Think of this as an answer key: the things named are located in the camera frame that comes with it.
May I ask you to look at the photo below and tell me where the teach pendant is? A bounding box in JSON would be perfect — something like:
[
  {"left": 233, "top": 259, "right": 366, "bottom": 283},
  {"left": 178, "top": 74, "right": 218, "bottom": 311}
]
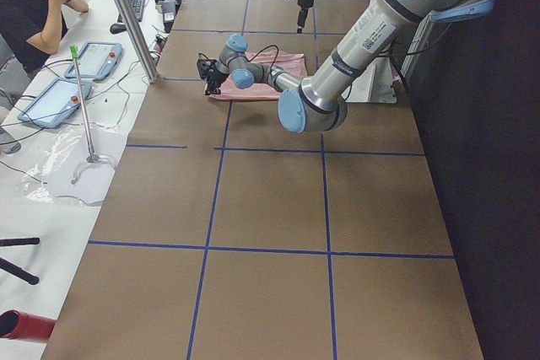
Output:
[
  {"left": 17, "top": 78, "right": 81, "bottom": 129},
  {"left": 69, "top": 41, "right": 123, "bottom": 82}
]

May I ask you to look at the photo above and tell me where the black computer mouse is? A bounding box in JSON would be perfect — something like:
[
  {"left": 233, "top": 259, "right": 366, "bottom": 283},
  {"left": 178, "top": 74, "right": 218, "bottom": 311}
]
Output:
[{"left": 109, "top": 23, "right": 127, "bottom": 35}]

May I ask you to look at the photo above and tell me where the clear plastic bag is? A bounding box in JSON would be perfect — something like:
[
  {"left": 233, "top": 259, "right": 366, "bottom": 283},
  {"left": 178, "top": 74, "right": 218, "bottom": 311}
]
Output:
[{"left": 23, "top": 126, "right": 116, "bottom": 206}]

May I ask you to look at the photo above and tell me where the red cylinder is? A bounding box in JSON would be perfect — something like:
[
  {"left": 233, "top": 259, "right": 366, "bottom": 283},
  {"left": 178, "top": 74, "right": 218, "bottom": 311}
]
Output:
[{"left": 1, "top": 309, "right": 56, "bottom": 343}]

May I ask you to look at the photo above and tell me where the teach pendant near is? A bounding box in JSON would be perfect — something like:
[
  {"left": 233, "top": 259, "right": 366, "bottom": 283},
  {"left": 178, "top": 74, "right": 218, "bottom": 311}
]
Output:
[{"left": 17, "top": 78, "right": 81, "bottom": 129}]

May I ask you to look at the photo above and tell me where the black tripod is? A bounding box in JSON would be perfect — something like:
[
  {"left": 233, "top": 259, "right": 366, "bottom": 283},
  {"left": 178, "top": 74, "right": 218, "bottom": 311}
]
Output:
[{"left": 1, "top": 237, "right": 41, "bottom": 286}]

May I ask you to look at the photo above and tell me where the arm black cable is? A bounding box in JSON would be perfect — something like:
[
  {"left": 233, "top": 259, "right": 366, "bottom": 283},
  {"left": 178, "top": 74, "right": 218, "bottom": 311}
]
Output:
[{"left": 248, "top": 43, "right": 284, "bottom": 78}]

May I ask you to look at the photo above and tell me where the metal reacher grabber tool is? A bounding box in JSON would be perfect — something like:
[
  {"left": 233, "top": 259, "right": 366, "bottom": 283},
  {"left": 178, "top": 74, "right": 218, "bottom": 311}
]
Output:
[{"left": 69, "top": 45, "right": 117, "bottom": 185}]

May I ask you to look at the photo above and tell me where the pink Snoopy t-shirt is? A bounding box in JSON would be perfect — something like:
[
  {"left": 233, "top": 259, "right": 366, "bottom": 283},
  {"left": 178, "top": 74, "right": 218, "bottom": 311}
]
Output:
[{"left": 209, "top": 51, "right": 308, "bottom": 101}]

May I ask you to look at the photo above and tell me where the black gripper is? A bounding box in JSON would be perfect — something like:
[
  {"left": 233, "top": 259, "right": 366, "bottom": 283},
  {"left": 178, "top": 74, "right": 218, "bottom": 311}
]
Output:
[
  {"left": 197, "top": 56, "right": 229, "bottom": 95},
  {"left": 296, "top": 0, "right": 315, "bottom": 34}
]

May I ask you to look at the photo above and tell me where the aluminium frame post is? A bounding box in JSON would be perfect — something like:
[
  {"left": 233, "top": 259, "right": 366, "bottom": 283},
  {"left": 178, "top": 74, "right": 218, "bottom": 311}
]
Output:
[{"left": 114, "top": 0, "right": 159, "bottom": 83}]

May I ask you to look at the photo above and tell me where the black keyboard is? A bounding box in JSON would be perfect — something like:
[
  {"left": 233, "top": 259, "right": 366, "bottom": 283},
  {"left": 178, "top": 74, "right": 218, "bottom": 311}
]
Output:
[{"left": 116, "top": 0, "right": 149, "bottom": 24}]

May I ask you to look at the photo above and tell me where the person in black shirt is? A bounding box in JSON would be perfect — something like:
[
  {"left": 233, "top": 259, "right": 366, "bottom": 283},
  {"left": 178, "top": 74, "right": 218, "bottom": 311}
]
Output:
[{"left": 0, "top": 0, "right": 90, "bottom": 75}]

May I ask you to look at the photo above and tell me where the brown table cover mat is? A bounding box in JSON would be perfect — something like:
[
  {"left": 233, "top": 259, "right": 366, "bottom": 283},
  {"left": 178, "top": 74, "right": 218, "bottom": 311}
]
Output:
[{"left": 43, "top": 0, "right": 482, "bottom": 359}]

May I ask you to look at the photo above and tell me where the teach pendant far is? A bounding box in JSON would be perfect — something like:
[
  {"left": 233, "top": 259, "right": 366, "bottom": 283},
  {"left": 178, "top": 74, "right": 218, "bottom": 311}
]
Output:
[{"left": 69, "top": 41, "right": 123, "bottom": 82}]

